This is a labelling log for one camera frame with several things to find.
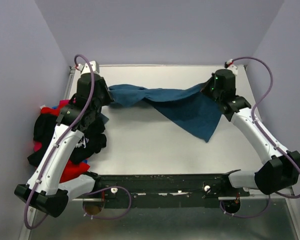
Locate teal blue t shirt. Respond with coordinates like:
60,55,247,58
109,83,222,143

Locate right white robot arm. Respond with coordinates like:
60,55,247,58
201,69,300,196

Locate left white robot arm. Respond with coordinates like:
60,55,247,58
14,73,113,218

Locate black t shirt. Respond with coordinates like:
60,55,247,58
27,113,107,167

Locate red t shirt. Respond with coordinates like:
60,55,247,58
27,107,90,183

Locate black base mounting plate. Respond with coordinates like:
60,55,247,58
81,173,250,209

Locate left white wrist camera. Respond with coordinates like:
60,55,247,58
76,60,101,75

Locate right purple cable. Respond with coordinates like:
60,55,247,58
219,56,300,218

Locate aluminium frame rail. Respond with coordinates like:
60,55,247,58
20,187,290,240

